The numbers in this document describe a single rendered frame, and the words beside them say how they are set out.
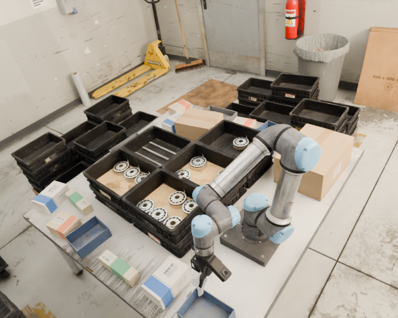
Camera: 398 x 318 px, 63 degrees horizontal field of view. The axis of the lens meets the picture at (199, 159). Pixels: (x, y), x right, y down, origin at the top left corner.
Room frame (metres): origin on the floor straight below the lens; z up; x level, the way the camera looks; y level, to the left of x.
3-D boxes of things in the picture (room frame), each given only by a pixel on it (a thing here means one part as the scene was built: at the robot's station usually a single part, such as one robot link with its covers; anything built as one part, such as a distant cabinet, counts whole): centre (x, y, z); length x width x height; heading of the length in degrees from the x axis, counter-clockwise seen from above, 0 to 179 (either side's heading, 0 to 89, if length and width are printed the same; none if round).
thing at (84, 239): (1.24, 0.69, 0.74); 0.20 x 0.15 x 0.07; 128
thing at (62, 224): (1.36, 0.85, 0.74); 0.16 x 0.12 x 0.07; 54
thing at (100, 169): (1.54, 0.48, 0.87); 0.40 x 0.30 x 0.11; 42
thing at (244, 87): (3.12, -0.78, 0.31); 0.40 x 0.30 x 0.34; 45
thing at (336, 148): (1.45, -0.67, 0.80); 0.40 x 0.30 x 0.20; 132
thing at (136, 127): (2.84, 0.56, 0.31); 0.40 x 0.30 x 0.34; 135
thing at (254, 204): (1.05, -0.23, 0.91); 0.13 x 0.12 x 0.14; 26
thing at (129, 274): (1.00, 0.50, 0.73); 0.24 x 0.06 x 0.06; 46
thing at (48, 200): (1.63, 0.99, 0.75); 0.20 x 0.12 x 0.09; 146
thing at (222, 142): (1.64, -0.24, 0.87); 0.40 x 0.30 x 0.11; 42
